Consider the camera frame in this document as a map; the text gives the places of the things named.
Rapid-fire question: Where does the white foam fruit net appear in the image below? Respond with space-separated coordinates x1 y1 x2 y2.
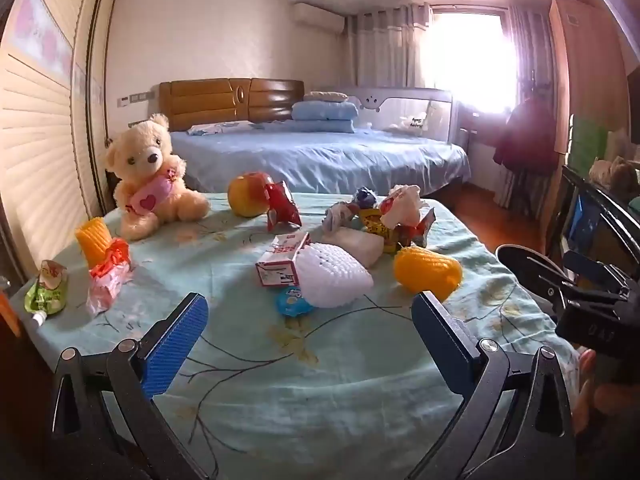
294 241 375 309

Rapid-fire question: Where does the blue round lid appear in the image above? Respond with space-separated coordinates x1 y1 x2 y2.
276 285 315 317

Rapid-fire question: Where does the green storage box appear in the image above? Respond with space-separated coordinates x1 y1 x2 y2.
570 115 608 171

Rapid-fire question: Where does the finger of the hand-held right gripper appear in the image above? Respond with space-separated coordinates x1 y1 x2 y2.
520 254 581 306
564 250 632 293

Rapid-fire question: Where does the folded light blue blanket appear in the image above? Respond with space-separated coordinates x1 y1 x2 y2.
291 101 358 134

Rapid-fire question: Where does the grey patterned curtain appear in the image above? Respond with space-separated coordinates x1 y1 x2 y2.
346 2 433 91
507 5 556 111

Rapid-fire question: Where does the person's right hand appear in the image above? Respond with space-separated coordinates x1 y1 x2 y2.
571 349 601 436

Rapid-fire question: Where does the yellow toy corn right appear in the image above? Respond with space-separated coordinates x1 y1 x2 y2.
393 246 463 295

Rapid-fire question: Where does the red foil wrapper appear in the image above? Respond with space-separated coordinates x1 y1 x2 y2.
397 208 437 250

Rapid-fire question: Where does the white paper wrapper cartoon print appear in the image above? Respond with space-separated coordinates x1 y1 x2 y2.
322 201 358 233

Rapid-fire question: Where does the green spout pouch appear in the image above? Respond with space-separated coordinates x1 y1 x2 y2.
24 260 68 323

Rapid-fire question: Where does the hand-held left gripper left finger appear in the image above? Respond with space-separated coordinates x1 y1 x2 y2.
50 292 210 480

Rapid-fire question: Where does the dark red coat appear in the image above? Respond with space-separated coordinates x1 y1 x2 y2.
492 95 558 176

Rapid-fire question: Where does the blue sheeted bed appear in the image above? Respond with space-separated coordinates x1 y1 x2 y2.
167 120 473 196

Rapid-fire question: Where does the pink red plastic wrapper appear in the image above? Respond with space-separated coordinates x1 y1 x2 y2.
86 239 135 317

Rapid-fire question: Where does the brown wooden wardrobe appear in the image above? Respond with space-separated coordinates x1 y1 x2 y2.
545 0 631 241

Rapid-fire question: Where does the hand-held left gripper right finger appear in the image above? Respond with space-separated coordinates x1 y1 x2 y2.
411 290 591 480

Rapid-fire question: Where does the red white carton box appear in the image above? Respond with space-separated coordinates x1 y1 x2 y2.
255 232 311 289

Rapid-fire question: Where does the white crib rail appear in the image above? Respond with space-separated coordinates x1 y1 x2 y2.
345 86 458 143

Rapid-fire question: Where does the brown plush toy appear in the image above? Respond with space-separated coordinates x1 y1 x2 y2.
590 157 640 201

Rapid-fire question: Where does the yellow snack packet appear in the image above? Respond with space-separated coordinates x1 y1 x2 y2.
357 207 401 253

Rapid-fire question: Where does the floral light green sheet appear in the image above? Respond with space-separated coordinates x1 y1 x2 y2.
10 191 583 480

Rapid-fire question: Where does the white air conditioner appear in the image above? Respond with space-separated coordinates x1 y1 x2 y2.
292 2 347 36

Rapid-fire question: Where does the red yellow apple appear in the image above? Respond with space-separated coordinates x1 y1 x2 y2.
227 172 276 218

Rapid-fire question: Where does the bright window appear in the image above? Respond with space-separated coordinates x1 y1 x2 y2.
430 7 516 111

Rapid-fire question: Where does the brown wooden headboard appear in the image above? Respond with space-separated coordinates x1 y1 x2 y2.
159 78 306 131

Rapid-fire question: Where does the red snack packet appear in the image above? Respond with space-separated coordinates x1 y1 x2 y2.
262 180 302 233

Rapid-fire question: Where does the cream teddy bear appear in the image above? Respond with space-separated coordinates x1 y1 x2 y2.
104 113 211 241

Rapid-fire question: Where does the louvered sliding wardrobe door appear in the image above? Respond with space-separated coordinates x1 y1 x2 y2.
0 0 116 281

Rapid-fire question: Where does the flat blue printed pillow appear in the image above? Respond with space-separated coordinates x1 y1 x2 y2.
187 121 266 136

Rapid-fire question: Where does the white plastic bag red print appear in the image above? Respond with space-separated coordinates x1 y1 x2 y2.
380 184 426 226

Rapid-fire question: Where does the blue pink plastic wrapper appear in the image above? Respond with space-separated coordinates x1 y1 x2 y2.
352 186 381 210

